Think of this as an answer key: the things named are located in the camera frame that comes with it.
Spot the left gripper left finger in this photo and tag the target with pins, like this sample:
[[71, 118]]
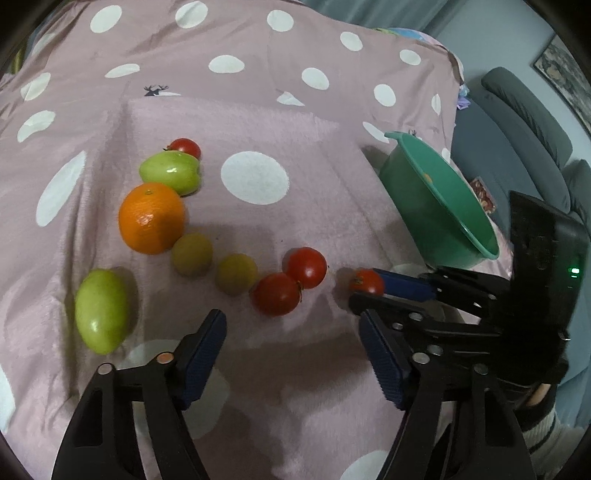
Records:
[[100, 441]]

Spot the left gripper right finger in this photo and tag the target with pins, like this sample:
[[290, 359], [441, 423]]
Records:
[[457, 423]]

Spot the green mango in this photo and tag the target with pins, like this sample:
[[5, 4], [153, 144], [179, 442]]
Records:
[[102, 311], [177, 170]]

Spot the framed wall picture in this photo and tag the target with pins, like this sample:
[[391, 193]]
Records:
[[561, 70]]

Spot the striped sleeve forearm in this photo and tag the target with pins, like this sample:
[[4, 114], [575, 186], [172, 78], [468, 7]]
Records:
[[550, 442]]

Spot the snack packet on sofa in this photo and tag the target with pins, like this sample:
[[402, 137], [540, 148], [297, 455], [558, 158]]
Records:
[[483, 195]]

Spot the small yellow fruit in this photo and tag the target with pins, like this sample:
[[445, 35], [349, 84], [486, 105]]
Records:
[[236, 274], [192, 255]]

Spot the pink polka dot tablecloth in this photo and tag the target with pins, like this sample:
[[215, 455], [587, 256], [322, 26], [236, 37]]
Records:
[[290, 109]]

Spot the small red tomato far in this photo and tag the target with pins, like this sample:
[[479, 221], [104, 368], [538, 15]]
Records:
[[184, 145]]

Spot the grey sofa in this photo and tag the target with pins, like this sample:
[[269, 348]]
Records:
[[509, 141]]

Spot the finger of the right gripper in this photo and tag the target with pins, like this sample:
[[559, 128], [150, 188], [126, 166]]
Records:
[[420, 327], [406, 283]]

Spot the green plastic bowl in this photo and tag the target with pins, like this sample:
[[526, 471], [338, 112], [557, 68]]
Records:
[[445, 219]]

